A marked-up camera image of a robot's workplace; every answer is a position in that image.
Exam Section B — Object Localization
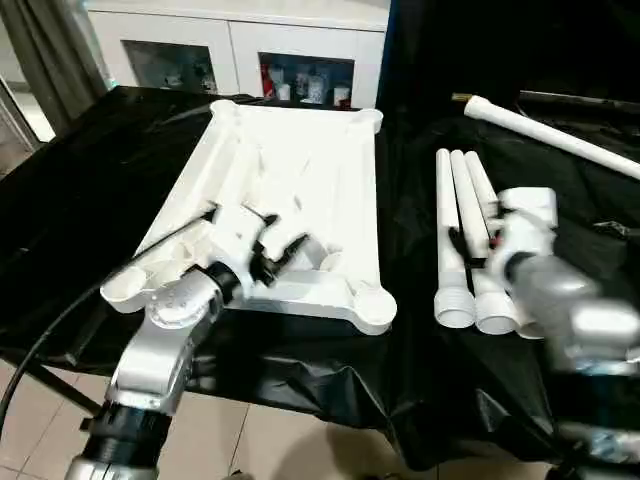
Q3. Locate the white plastic table leg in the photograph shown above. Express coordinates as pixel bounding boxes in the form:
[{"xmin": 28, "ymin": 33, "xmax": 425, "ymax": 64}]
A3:
[
  {"xmin": 463, "ymin": 94, "xmax": 640, "ymax": 181},
  {"xmin": 450, "ymin": 150, "xmax": 519, "ymax": 335},
  {"xmin": 435, "ymin": 148, "xmax": 477, "ymax": 329},
  {"xmin": 465, "ymin": 152, "xmax": 546, "ymax": 341}
]

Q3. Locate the white plastic table top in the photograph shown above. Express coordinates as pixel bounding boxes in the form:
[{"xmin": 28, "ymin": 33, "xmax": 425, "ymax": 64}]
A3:
[{"xmin": 100, "ymin": 98, "xmax": 398, "ymax": 336}]

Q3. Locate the black plastic mat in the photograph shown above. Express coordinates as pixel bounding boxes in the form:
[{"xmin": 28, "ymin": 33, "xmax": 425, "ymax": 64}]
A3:
[{"xmin": 0, "ymin": 85, "xmax": 640, "ymax": 471}]

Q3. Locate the white glass-door cabinet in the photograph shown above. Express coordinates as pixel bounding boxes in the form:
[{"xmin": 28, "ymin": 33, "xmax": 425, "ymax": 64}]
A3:
[{"xmin": 85, "ymin": 0, "xmax": 391, "ymax": 109}]

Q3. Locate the grey curtain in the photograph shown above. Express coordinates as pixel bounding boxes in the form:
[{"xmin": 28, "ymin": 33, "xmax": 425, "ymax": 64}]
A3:
[{"xmin": 0, "ymin": 0, "xmax": 111, "ymax": 126}]

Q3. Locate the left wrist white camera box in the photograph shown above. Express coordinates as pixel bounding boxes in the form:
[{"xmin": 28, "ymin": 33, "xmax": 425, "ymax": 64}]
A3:
[{"xmin": 205, "ymin": 205, "xmax": 279, "ymax": 279}]

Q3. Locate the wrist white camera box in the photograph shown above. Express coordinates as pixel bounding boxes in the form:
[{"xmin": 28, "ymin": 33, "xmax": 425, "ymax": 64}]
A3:
[
  {"xmin": 495, "ymin": 187, "xmax": 558, "ymax": 263},
  {"xmin": 205, "ymin": 205, "xmax": 279, "ymax": 279}
]

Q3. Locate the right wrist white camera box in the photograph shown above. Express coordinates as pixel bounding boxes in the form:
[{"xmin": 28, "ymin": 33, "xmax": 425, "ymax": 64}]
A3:
[{"xmin": 495, "ymin": 187, "xmax": 558, "ymax": 263}]

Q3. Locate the black metal table frame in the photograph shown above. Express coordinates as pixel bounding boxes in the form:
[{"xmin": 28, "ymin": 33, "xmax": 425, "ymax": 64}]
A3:
[{"xmin": 20, "ymin": 360, "xmax": 106, "ymax": 416}]

